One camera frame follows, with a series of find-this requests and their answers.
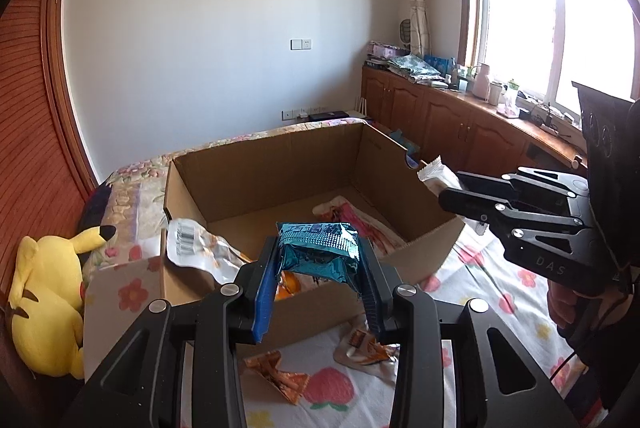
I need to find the pink thermos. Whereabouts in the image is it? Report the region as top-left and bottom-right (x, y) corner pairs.
(474, 63), (491, 100)

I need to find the wooden wardrobe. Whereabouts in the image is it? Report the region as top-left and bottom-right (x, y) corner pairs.
(0, 0), (101, 231)

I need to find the bronze candy bar wrapper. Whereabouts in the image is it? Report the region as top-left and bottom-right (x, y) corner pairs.
(244, 350), (313, 406)

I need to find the teal patterned cloth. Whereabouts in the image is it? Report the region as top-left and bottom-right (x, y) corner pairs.
(387, 54), (447, 82)

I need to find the floral bedsheet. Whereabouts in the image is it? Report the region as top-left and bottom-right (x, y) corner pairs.
(180, 188), (608, 428)

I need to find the person's right hand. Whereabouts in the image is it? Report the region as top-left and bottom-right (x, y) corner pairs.
(547, 277), (595, 340)

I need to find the small white snack packet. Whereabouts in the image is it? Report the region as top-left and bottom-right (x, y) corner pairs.
(416, 157), (464, 197)

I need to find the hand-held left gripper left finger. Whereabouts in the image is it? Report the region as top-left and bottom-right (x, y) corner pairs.
(70, 235), (281, 428)

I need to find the orange clear snack pouch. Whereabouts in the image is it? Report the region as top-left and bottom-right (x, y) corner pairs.
(275, 271), (304, 302)

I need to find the black cable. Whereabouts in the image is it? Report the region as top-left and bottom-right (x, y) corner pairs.
(549, 293), (632, 381)

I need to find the window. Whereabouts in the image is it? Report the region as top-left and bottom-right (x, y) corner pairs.
(457, 0), (640, 111)

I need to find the white wall socket strip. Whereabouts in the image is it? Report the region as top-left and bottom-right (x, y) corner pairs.
(281, 108), (329, 120)

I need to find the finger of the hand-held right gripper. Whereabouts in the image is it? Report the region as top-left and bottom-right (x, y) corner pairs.
(439, 187), (622, 297)
(457, 165), (592, 215)

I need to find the pink box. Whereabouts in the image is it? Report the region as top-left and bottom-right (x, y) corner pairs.
(367, 41), (407, 60)

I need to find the cardboard box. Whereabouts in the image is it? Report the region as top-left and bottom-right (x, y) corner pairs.
(82, 121), (466, 381)

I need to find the wooden cabinet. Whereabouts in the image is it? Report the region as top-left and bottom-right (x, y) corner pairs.
(362, 64), (590, 181)

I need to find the silver barcode snack pouch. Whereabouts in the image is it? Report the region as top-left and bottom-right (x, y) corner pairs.
(165, 217), (257, 285)

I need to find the pink snack packet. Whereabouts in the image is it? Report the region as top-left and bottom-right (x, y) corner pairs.
(312, 195), (407, 255)

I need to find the white orange snack packet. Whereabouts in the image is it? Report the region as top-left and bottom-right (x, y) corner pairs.
(332, 315), (402, 370)

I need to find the teal snack packet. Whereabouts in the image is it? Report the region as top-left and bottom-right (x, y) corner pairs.
(276, 221), (361, 296)

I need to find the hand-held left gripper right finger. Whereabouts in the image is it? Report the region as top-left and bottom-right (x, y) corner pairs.
(357, 238), (563, 428)

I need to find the yellow plush toy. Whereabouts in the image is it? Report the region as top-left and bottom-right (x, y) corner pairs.
(7, 224), (118, 380)

